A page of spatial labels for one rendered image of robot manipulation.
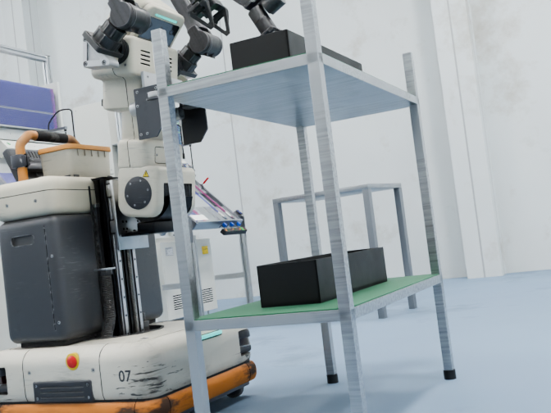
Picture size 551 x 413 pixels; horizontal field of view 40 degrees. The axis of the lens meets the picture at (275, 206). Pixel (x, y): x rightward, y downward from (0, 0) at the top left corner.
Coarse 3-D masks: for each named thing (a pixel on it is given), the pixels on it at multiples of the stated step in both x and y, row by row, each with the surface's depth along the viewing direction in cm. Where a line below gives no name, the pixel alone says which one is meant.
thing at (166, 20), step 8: (136, 0) 240; (144, 0) 239; (152, 0) 245; (160, 0) 256; (144, 8) 238; (152, 8) 238; (160, 8) 242; (168, 8) 250; (152, 16) 241; (160, 16) 244; (168, 16) 247; (176, 16) 250; (152, 24) 243; (160, 24) 246; (168, 24) 250; (176, 24) 253; (128, 32) 241; (168, 32) 252; (176, 32) 256; (168, 40) 255
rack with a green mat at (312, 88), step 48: (192, 96) 197; (240, 96) 205; (288, 96) 213; (336, 96) 222; (384, 96) 232; (336, 192) 175; (336, 240) 174; (432, 240) 253; (192, 288) 192; (336, 288) 175; (384, 288) 216; (192, 336) 191; (192, 384) 192
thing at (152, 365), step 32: (0, 352) 242; (32, 352) 235; (64, 352) 229; (96, 352) 223; (128, 352) 218; (160, 352) 219; (224, 352) 250; (0, 384) 240; (32, 384) 233; (64, 384) 227; (96, 384) 222; (128, 384) 217; (160, 384) 217; (224, 384) 246
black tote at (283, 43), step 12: (264, 36) 199; (276, 36) 198; (288, 36) 196; (300, 36) 204; (240, 48) 202; (252, 48) 201; (264, 48) 199; (276, 48) 198; (288, 48) 196; (300, 48) 203; (324, 48) 219; (240, 60) 202; (252, 60) 201; (264, 60) 199; (348, 60) 237
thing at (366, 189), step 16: (320, 192) 468; (352, 192) 467; (368, 192) 449; (400, 192) 483; (368, 208) 449; (400, 208) 482; (368, 224) 450; (400, 224) 483; (400, 240) 483; (416, 304) 481
